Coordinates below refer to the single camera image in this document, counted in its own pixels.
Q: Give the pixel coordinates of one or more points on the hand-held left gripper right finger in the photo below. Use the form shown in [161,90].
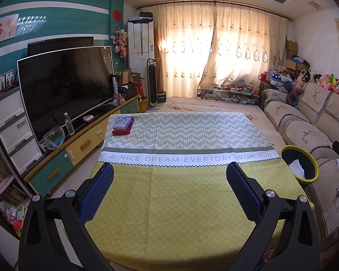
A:
[244,189]

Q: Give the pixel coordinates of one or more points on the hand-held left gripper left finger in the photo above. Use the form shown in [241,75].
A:
[97,194]

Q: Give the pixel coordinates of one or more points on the black bin with yellow rim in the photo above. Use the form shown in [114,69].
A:
[309,158]

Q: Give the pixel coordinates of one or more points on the beige sofa with embroidered covers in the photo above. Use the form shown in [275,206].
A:
[308,135]

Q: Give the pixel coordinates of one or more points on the teal yellow television stand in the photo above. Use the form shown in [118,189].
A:
[82,144]

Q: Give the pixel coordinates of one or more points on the pile of plush toys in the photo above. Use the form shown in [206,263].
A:
[327,82]

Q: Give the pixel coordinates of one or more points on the dark grey neck pillow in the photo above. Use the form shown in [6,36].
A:
[292,98]

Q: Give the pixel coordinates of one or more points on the clear bowl with greens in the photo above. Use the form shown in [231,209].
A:
[54,138]

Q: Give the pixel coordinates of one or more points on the yellow green printed tablecloth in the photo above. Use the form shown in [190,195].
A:
[172,203]

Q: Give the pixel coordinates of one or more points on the clear water bottle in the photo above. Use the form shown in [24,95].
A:
[69,125]

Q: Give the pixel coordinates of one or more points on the pink white small toy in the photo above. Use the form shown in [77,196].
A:
[88,118]

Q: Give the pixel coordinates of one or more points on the blue white star cushion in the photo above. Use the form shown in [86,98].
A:
[276,77]

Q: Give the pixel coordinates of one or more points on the cluttered glass coffee table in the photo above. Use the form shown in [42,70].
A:
[228,94]

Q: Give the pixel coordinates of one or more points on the bookshelf with books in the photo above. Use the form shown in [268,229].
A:
[0,175]

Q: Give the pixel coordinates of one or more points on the yellow wooden bucket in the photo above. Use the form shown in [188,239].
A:
[142,106]

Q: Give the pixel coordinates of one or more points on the white plastic drawer cabinet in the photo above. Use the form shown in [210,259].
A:
[14,132]

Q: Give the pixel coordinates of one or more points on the white black upright carton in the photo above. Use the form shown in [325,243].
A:
[115,87]

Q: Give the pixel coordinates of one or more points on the large flat television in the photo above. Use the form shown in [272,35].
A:
[65,90]

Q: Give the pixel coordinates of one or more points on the stack of cardboard boxes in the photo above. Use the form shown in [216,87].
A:
[291,46]

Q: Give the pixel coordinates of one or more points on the red canister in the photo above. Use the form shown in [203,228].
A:
[140,89]

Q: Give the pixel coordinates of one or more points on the small black box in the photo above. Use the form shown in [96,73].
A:
[162,97]

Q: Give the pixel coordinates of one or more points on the open cardboard box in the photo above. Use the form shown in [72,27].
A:
[125,76]

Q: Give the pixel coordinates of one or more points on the black white tower fan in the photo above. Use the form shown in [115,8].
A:
[152,82]

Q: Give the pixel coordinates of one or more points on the photo prints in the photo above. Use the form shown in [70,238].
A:
[4,82]

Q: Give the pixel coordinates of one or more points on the cream embroidered curtain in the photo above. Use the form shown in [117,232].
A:
[183,48]
[248,34]

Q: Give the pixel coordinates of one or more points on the hanging artificial flowers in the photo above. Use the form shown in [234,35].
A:
[119,41]

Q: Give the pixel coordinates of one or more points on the white standing air conditioner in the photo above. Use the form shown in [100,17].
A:
[141,39]

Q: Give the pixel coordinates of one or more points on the dark box on air conditioner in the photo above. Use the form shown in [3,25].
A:
[146,15]

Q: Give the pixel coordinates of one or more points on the red round wall decoration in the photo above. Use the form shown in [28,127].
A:
[117,15]

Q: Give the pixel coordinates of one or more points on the cartoon wall poster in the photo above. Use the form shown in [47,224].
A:
[2,29]

